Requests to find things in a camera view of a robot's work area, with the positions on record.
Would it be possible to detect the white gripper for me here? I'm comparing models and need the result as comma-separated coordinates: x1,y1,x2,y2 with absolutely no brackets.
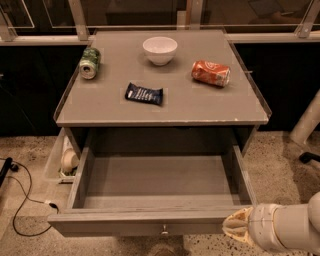
222,204,284,252

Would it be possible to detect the grey top drawer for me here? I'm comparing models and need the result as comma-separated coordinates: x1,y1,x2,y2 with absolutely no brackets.
48,146,257,237

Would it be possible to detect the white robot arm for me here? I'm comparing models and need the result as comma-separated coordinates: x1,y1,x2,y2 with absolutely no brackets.
222,93,320,256

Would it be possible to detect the small metal drawer knob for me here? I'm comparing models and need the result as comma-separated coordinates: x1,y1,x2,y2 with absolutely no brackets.
160,225,169,235

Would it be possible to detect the grey cabinet with flat top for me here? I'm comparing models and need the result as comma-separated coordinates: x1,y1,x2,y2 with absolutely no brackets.
55,30,271,139

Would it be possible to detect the black chair base leg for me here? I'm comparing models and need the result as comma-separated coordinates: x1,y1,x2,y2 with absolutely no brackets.
299,152,320,164

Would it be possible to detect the dark blue snack packet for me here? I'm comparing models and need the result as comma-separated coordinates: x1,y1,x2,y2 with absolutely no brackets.
125,83,163,106

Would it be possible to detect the orange soda can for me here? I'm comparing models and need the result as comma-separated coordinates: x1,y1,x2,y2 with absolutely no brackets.
191,60,231,87

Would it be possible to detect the white cup in bin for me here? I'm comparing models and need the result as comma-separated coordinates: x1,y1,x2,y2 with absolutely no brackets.
61,149,79,173

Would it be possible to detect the white ceramic bowl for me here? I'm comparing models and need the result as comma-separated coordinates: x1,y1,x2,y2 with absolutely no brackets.
143,36,178,66

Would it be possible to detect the green soda can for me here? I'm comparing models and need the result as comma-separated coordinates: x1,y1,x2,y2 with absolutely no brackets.
79,47,101,79

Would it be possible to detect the black cable on floor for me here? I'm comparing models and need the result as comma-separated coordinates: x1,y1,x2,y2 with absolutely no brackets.
0,157,61,238

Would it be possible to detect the metal window frame rail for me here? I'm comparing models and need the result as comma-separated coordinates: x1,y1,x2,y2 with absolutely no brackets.
0,0,320,45

